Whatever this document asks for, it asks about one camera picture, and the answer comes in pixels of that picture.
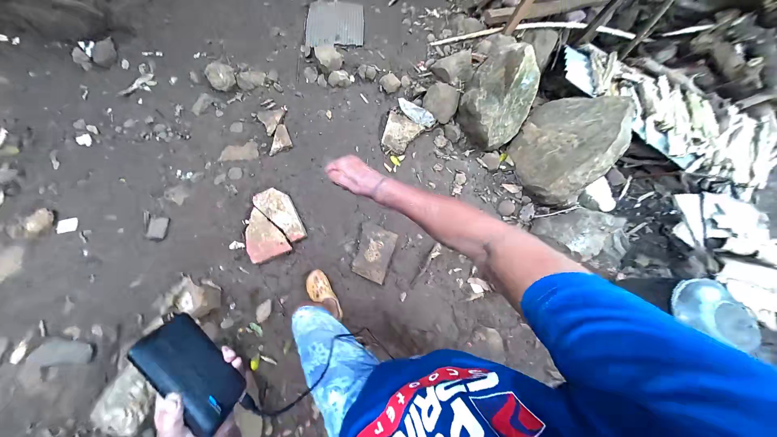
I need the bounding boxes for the person's right hand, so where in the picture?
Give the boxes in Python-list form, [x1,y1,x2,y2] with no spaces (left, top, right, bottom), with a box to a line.
[325,155,387,199]

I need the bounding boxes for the person's left hand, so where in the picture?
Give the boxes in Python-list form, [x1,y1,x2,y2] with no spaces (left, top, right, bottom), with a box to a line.
[154,346,245,437]

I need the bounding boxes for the black rectangular device case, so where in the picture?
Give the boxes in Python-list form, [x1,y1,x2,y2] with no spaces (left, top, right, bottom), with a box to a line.
[127,312,247,437]

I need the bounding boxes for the person's right forearm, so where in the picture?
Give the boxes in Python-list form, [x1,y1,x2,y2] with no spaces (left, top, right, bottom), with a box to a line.
[373,177,517,263]

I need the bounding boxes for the small triangular tile shard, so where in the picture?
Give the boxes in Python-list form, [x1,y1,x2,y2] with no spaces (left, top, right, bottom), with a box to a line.
[270,124,293,157]

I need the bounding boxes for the jagged tan rock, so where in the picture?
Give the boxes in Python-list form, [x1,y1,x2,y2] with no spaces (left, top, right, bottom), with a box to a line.
[172,276,223,319]

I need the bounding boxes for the pale pointed broken tile piece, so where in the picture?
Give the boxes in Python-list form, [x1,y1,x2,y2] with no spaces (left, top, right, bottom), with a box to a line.
[253,187,308,244]

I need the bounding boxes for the square beige stone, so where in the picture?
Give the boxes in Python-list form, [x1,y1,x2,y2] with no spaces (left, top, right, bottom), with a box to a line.
[381,110,426,155]

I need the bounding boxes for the small brown broken tile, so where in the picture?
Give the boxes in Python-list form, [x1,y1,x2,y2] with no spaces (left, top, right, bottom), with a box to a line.
[257,108,287,137]

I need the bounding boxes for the brown rectangular slab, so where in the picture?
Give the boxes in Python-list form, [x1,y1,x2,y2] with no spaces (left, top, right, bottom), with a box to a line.
[351,222,399,285]

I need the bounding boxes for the person's legs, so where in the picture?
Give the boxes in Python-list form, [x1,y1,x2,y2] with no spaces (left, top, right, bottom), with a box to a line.
[291,269,381,437]

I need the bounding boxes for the silver plastic wrapper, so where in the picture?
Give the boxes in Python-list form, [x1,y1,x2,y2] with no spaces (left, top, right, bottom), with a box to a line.
[397,98,437,129]

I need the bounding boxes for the flat tan stone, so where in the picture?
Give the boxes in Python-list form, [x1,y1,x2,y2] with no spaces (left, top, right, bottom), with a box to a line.
[219,141,260,163]

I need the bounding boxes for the red-edged broken tile piece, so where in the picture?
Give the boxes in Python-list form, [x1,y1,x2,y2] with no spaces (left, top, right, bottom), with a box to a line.
[245,208,293,265]

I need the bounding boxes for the pale rounded rock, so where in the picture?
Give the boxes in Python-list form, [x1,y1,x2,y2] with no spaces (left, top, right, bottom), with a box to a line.
[314,45,344,73]

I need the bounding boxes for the large pale rock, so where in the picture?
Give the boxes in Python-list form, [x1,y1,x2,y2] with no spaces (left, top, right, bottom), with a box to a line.
[90,364,157,437]

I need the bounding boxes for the round grey rock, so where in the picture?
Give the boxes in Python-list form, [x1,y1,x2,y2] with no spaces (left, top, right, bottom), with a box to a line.
[422,83,461,125]

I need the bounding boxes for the small grey-brown rock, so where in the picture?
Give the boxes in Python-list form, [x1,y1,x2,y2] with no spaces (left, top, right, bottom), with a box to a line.
[236,70,267,92]

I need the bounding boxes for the grey corrugated sheet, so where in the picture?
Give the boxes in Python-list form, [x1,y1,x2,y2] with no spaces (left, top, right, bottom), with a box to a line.
[305,0,365,48]

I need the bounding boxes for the round light rock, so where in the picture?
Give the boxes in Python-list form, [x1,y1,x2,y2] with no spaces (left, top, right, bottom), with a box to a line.
[204,61,237,92]

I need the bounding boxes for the angular grey rock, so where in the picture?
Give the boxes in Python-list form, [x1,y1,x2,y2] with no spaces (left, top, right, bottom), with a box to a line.
[430,50,473,85]

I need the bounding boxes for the flat slate-grey stone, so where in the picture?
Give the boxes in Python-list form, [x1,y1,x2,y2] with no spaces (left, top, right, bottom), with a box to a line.
[25,338,95,368]

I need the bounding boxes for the tall greenish boulder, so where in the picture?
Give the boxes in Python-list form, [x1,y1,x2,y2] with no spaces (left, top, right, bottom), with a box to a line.
[458,34,541,151]

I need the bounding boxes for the large rounded boulder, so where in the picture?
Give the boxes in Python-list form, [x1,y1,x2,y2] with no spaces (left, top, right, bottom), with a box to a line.
[509,96,636,206]

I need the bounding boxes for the blurred tan rock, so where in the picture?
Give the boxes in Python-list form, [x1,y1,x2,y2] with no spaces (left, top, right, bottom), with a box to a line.
[22,208,56,238]

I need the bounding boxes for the long pale stick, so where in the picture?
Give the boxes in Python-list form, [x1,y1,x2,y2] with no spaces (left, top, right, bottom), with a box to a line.
[429,22,636,47]

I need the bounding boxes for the flat grey boulder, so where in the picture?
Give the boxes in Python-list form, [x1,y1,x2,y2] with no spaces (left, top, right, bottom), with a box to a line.
[531,208,630,263]

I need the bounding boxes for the dark grey rock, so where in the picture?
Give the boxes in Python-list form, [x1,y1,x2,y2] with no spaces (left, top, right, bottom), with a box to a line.
[92,38,119,68]

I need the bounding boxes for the white stone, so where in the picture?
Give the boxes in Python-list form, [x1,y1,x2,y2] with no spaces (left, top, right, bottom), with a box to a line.
[578,176,617,213]

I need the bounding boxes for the person's body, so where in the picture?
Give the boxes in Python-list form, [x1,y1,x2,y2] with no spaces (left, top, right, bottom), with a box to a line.
[339,271,777,437]

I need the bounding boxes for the pile of metal scraps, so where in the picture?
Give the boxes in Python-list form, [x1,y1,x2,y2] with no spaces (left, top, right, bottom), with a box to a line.
[565,45,777,201]

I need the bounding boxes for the clear plastic container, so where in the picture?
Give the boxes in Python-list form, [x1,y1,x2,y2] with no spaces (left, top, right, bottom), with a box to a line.
[671,278,762,354]

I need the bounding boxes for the black cable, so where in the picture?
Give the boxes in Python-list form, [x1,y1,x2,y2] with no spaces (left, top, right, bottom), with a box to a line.
[240,328,395,418]

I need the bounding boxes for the brown wooden post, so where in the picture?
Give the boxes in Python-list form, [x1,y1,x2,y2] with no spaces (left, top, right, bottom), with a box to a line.
[504,0,535,36]

